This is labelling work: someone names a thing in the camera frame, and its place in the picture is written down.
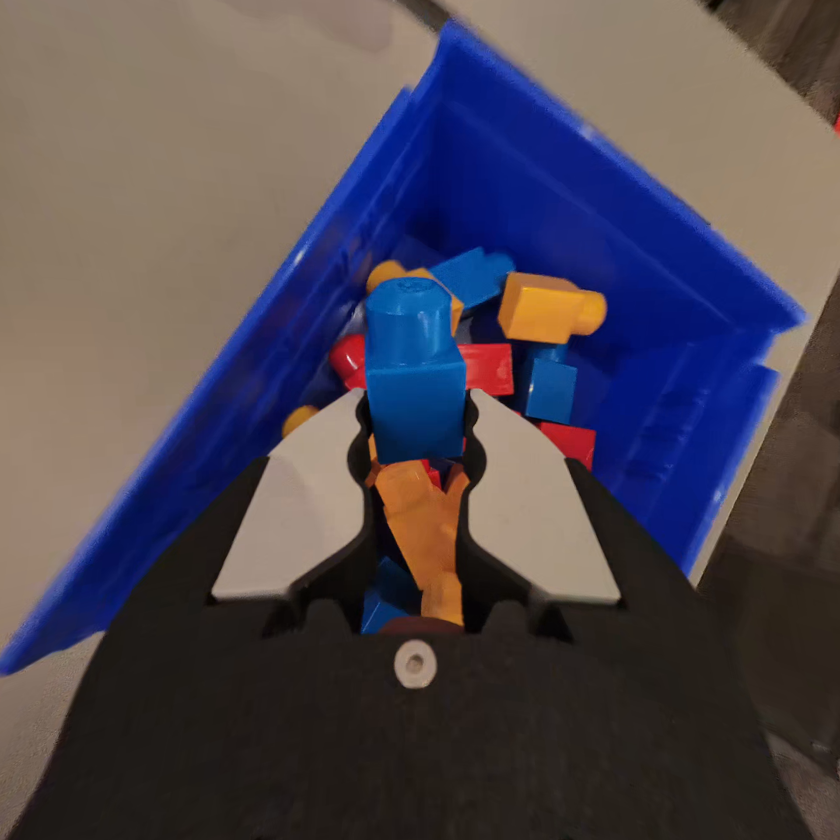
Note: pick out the blue mega block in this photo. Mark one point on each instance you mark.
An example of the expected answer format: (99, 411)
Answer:
(413, 400)

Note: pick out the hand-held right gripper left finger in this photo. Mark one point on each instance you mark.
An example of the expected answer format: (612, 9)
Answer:
(295, 518)

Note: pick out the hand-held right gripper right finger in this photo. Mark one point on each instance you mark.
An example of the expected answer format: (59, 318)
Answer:
(535, 518)

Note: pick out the pile of blocks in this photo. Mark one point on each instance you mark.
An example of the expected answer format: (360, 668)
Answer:
(544, 308)

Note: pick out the blue plastic bin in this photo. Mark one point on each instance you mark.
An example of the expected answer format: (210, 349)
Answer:
(525, 177)

